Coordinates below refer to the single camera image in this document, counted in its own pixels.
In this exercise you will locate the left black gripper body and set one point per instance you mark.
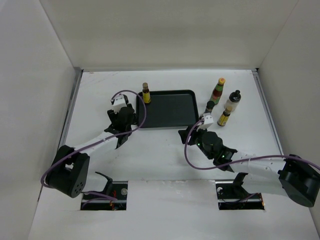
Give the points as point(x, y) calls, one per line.
point(114, 116)

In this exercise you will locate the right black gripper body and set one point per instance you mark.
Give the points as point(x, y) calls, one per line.
point(196, 137)

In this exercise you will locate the small yellow-label bottle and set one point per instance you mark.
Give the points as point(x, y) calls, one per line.
point(146, 93)
point(225, 116)

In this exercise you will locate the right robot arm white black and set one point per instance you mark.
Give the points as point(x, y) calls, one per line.
point(286, 175)

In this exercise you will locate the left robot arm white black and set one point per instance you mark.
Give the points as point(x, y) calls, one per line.
point(72, 171)

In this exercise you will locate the black plastic tray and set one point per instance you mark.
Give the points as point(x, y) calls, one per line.
point(168, 109)

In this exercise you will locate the small dark spice jar right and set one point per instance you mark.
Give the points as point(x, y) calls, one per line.
point(209, 107)

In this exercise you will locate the tall green sauce bottle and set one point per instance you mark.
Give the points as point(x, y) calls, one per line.
point(217, 91)

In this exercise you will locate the white shaker black cap right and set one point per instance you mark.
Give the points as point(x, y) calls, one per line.
point(233, 100)

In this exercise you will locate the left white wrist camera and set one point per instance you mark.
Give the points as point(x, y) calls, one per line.
point(118, 102)

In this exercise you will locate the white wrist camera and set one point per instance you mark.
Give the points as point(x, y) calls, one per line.
point(206, 121)
point(118, 102)

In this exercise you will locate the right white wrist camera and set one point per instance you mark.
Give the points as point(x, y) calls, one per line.
point(206, 121)

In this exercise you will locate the left aluminium table rail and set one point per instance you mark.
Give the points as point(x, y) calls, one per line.
point(71, 104)

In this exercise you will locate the aluminium table rail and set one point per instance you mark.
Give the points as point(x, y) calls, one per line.
point(267, 109)
point(71, 104)

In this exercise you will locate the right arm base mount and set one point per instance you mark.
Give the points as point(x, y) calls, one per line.
point(231, 195)

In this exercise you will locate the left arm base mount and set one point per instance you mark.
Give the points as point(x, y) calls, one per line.
point(110, 195)

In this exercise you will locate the right aluminium table rail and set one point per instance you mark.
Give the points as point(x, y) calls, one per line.
point(267, 109)

